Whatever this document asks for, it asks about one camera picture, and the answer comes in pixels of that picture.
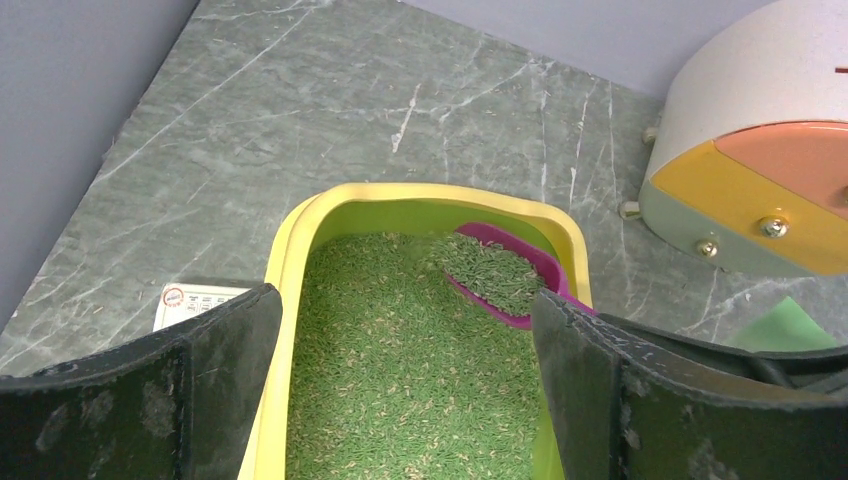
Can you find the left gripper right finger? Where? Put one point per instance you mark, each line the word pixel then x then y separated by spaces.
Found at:
pixel 622 407

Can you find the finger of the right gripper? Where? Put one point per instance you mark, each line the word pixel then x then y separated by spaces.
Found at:
pixel 814 370

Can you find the yellow litter box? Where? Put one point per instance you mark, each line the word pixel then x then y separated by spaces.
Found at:
pixel 409 208

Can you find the green cat litter bag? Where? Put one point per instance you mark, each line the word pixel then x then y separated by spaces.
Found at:
pixel 785 328

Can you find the small white red box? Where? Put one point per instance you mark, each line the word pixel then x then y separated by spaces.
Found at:
pixel 181 301

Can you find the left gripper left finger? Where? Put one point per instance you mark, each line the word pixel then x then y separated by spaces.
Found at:
pixel 178 403

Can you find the round cream drawer cabinet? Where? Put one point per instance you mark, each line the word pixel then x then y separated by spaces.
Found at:
pixel 748 168

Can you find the magenta plastic scoop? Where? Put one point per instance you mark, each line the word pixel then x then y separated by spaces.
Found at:
pixel 500 272

